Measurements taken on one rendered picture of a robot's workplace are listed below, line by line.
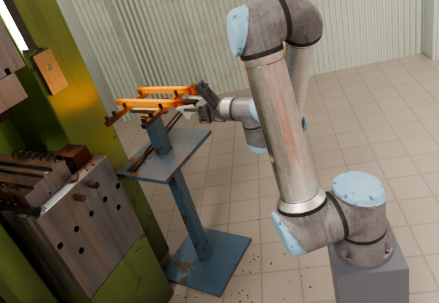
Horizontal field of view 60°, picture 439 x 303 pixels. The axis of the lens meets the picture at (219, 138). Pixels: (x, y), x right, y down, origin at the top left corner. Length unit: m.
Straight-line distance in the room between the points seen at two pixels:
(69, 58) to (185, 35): 2.26
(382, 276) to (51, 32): 1.52
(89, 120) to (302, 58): 1.07
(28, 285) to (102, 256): 0.30
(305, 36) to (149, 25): 3.03
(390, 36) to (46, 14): 3.18
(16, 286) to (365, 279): 1.28
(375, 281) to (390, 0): 3.04
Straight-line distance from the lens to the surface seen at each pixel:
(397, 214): 2.38
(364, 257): 1.32
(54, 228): 1.54
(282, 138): 1.04
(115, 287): 1.84
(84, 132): 1.84
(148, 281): 2.01
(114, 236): 1.76
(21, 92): 1.49
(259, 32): 0.97
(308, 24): 1.03
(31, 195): 1.54
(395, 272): 1.36
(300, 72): 1.19
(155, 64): 4.10
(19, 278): 1.77
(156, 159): 1.79
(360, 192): 1.19
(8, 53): 1.48
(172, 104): 1.60
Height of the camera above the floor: 1.65
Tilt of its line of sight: 30 degrees down
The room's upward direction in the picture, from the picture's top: 17 degrees counter-clockwise
